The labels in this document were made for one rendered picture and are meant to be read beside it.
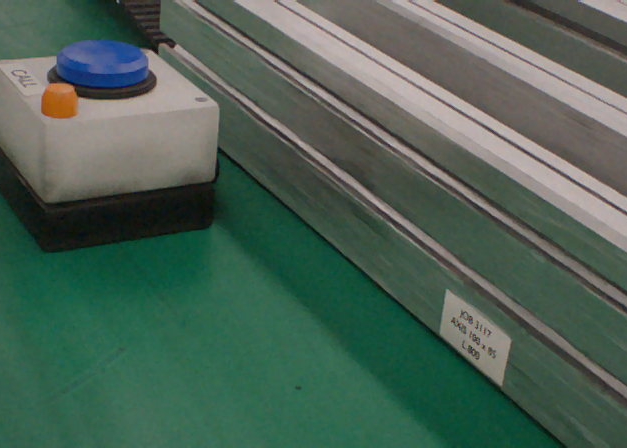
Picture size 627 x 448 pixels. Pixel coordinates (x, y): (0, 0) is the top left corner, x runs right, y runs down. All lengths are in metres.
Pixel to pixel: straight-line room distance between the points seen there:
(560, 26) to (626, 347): 0.34
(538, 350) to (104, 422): 0.15
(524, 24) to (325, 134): 0.21
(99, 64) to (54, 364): 0.14
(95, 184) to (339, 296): 0.11
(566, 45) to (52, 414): 0.38
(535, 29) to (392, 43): 0.12
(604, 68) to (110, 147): 0.28
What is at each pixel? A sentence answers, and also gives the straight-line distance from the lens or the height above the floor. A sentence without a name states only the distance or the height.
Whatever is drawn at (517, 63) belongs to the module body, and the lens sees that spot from 0.55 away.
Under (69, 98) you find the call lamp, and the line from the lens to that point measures 0.51.
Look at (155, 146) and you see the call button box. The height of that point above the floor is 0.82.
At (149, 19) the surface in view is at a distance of 0.79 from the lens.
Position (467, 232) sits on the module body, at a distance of 0.46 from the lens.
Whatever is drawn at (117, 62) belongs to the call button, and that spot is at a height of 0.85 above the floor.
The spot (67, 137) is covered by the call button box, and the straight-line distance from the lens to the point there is 0.51.
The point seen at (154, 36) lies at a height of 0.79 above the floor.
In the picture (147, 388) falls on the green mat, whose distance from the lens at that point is 0.44.
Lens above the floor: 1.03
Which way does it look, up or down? 26 degrees down
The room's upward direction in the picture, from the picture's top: 6 degrees clockwise
